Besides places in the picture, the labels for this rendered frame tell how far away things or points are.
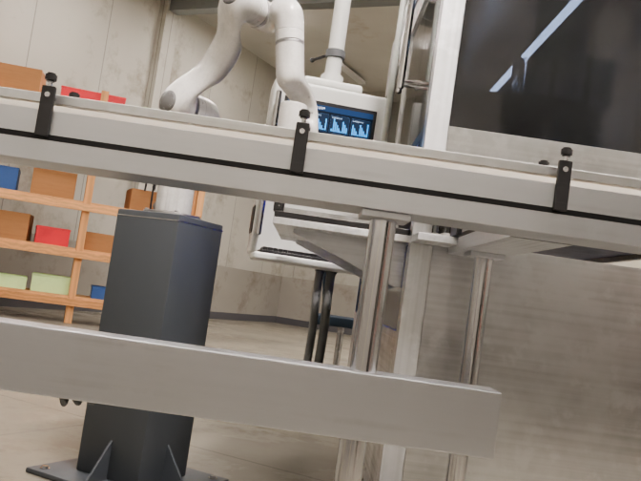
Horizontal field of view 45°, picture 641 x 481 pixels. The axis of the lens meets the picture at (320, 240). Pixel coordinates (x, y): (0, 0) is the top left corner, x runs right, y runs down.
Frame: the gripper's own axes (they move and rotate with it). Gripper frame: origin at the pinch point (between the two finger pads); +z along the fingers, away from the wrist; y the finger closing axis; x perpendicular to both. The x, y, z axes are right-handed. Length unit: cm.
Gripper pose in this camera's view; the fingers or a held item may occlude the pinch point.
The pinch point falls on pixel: (279, 205)
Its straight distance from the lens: 232.1
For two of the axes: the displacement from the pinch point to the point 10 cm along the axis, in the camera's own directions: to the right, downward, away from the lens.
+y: -0.2, 0.7, 10.0
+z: -1.4, 9.9, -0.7
